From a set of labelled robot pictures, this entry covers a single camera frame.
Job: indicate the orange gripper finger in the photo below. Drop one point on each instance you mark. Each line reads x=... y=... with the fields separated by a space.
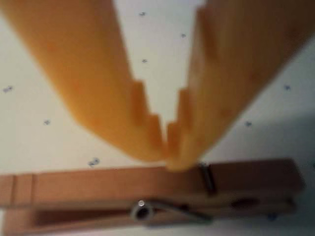
x=81 y=61
x=233 y=61

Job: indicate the wooden clothespin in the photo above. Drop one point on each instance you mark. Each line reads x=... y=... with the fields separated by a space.
x=98 y=189

